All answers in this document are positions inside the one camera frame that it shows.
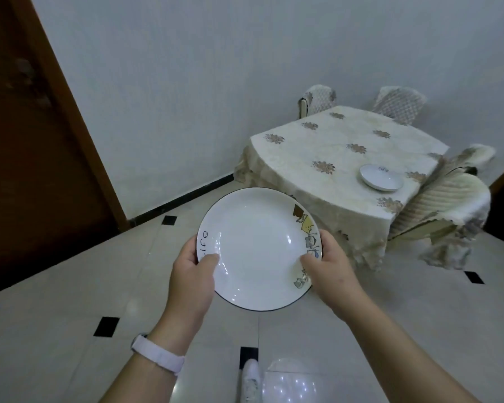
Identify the person's left hand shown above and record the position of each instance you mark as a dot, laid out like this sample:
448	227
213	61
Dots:
192	285

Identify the brown wooden door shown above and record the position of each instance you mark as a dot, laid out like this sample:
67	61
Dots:
33	155

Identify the person's right forearm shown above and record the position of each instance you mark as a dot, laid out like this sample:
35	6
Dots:
403	356

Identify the chair with patterned cover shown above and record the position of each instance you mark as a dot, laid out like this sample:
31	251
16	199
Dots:
317	100
399	104
470	157

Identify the person's right hand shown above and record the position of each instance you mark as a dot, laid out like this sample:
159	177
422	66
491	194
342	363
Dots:
335	281

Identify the white plate with cartoon print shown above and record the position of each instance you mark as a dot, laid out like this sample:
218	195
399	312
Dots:
256	243

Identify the person's left forearm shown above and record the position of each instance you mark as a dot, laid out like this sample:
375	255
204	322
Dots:
149	360

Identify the person's right thumb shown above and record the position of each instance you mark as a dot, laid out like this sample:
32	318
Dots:
311	261

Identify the person's white shoe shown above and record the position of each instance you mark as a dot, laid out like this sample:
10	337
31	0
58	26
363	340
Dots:
249	379

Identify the small white plate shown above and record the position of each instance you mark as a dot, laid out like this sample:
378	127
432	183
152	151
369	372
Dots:
380	177

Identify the cream floral tablecloth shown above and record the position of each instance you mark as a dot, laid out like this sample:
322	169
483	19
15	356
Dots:
340	163

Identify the white wristband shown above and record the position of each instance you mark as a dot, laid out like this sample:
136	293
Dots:
157	353

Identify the chair with striped cream cover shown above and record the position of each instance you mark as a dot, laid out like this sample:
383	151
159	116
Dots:
445	205

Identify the person's left thumb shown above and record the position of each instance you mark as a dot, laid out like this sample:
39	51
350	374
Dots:
209	261

